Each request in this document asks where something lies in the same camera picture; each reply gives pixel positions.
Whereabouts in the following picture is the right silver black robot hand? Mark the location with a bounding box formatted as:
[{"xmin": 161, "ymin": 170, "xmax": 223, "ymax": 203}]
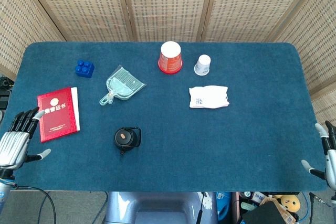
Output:
[{"xmin": 301, "ymin": 120, "xmax": 336, "ymax": 191}]

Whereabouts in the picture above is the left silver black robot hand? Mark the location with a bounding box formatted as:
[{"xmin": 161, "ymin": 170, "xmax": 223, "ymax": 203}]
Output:
[{"xmin": 0, "ymin": 106, "xmax": 51, "ymax": 171}]

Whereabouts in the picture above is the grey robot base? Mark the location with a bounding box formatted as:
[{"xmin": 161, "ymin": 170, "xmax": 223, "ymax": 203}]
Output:
[{"xmin": 104, "ymin": 191, "xmax": 219, "ymax": 224}]

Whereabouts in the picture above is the red certificate book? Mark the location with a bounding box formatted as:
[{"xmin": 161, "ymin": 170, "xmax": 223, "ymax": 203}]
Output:
[{"xmin": 37, "ymin": 87, "xmax": 80, "ymax": 143}]

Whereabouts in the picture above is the yellow plush toy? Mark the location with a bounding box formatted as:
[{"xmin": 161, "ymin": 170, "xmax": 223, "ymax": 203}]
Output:
[{"xmin": 272, "ymin": 194, "xmax": 301, "ymax": 213}]

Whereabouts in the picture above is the black box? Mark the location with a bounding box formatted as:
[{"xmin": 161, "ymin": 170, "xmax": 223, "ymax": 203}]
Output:
[{"xmin": 241, "ymin": 201, "xmax": 287, "ymax": 224}]

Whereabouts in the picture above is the blue toy building block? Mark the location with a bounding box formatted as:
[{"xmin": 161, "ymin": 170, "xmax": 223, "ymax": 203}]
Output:
[{"xmin": 75, "ymin": 60, "xmax": 95, "ymax": 79}]

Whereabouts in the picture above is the green dustpan in plastic bag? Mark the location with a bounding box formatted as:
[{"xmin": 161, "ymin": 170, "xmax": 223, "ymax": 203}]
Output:
[{"xmin": 99, "ymin": 65, "xmax": 146, "ymax": 106}]

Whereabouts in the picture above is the white folded cloth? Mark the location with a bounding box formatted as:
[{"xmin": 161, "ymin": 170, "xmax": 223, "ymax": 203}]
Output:
[{"xmin": 188, "ymin": 86, "xmax": 230, "ymax": 109}]

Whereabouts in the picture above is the small white paper cup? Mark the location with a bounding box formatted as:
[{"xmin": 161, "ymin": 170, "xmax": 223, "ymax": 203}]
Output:
[{"xmin": 194, "ymin": 55, "xmax": 212, "ymax": 76}]

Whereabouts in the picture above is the blue table mat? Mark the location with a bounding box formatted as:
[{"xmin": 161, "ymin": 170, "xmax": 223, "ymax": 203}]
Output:
[{"xmin": 0, "ymin": 41, "xmax": 328, "ymax": 193}]

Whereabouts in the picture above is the red paper cup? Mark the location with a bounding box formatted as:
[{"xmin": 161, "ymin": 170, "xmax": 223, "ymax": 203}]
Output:
[{"xmin": 157, "ymin": 41, "xmax": 183, "ymax": 74}]

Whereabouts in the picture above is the woven folding screen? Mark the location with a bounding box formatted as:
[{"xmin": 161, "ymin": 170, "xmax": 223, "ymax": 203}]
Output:
[{"xmin": 0, "ymin": 0, "xmax": 336, "ymax": 127}]

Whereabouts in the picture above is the black cable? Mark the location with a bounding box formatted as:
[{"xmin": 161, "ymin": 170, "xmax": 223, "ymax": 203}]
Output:
[{"xmin": 10, "ymin": 186, "xmax": 57, "ymax": 224}]

